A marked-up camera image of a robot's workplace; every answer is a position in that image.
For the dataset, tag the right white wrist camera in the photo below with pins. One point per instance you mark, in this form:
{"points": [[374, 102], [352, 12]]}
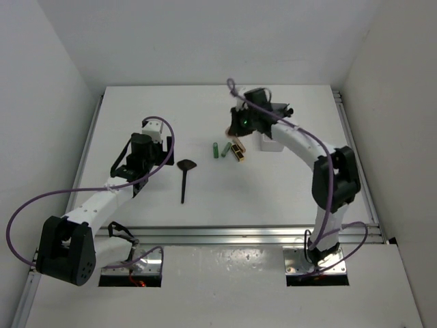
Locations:
{"points": [[240, 103]]}

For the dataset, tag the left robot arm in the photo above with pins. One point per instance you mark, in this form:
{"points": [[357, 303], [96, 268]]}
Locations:
{"points": [[68, 249]]}

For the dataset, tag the metal mounting plate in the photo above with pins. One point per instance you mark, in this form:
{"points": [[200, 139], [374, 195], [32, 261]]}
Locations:
{"points": [[296, 264], [146, 262]]}

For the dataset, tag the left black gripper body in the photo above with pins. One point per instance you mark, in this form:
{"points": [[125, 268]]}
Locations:
{"points": [[156, 156]]}

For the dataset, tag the aluminium rail frame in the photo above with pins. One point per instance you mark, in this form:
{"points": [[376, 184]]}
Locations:
{"points": [[361, 228]]}

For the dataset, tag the translucent white organizer box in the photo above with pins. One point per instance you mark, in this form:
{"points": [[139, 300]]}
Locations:
{"points": [[269, 145]]}

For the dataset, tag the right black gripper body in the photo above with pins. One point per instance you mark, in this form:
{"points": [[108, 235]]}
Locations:
{"points": [[244, 121]]}

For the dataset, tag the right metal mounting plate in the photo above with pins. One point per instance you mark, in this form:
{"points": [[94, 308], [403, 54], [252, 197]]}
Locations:
{"points": [[296, 264]]}

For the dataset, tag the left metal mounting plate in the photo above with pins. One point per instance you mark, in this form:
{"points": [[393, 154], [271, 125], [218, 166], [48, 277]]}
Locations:
{"points": [[146, 262]]}

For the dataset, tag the black gold lipstick tube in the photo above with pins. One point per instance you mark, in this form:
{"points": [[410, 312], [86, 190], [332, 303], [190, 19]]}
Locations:
{"points": [[237, 152]]}

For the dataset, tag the light green lip balm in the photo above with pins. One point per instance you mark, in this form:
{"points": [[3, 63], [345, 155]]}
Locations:
{"points": [[226, 149]]}

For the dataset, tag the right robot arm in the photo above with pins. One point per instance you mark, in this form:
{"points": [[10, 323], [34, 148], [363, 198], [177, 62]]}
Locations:
{"points": [[335, 179]]}

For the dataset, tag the dark green lip balm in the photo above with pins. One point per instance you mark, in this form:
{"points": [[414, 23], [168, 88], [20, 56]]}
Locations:
{"points": [[215, 150]]}

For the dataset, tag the rose gold lipstick tube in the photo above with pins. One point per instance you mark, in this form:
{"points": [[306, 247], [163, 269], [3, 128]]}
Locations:
{"points": [[239, 144]]}

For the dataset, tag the black fan makeup brush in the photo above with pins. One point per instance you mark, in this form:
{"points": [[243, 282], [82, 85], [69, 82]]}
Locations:
{"points": [[185, 165]]}

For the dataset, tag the beige makeup sponge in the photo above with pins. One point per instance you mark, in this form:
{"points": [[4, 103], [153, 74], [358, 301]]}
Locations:
{"points": [[231, 132]]}

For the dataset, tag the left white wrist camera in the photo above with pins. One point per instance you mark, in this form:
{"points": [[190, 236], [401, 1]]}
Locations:
{"points": [[153, 129]]}

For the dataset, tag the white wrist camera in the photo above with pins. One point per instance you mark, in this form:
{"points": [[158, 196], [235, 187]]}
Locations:
{"points": [[153, 129], [240, 103]]}

